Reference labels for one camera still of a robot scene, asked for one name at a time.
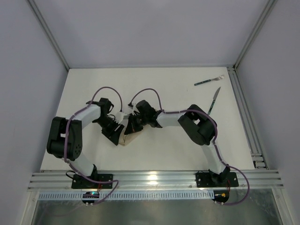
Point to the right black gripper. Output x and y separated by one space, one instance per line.
136 120

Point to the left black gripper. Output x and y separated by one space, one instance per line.
110 128

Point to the beige cloth napkin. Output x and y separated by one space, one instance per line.
125 140

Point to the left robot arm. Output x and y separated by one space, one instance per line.
65 139

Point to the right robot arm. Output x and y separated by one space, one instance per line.
199 126

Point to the left controller board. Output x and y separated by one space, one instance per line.
90 197

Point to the controller board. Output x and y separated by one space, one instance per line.
220 196
90 197

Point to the right controller board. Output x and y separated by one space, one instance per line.
220 196

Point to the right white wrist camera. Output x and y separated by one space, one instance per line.
132 109

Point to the aluminium front rail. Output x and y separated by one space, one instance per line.
161 180

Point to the aluminium rail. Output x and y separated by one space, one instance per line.
247 121
161 180

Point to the green handled knife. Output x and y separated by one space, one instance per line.
214 100

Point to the slotted grey cable duct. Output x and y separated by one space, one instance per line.
129 195

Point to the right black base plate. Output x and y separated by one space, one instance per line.
209 179

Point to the green handled fork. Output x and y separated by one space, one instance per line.
210 80

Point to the aluminium right side rail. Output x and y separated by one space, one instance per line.
247 121

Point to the left aluminium frame post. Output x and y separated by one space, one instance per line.
47 31

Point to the aluminium frame post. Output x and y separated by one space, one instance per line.
262 18
47 31

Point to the right aluminium frame post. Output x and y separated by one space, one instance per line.
262 18

